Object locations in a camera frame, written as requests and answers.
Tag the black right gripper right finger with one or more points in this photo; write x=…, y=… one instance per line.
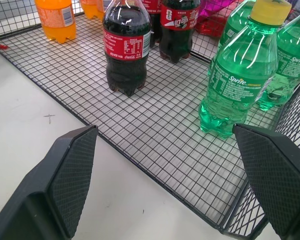
x=272, y=180

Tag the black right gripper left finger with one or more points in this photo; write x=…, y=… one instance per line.
x=52, y=190

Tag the green Sprite bottle yellow cap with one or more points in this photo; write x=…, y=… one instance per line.
x=237, y=75

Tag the cola bottle with red label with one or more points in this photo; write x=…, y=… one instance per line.
x=178, y=27
x=153, y=22
x=126, y=47

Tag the red snack bag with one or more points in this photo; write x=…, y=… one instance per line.
x=210, y=26

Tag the orange soda bottle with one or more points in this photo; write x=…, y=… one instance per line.
x=57, y=18
x=92, y=8

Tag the magenta snack bag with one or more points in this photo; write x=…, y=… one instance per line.
x=212, y=8

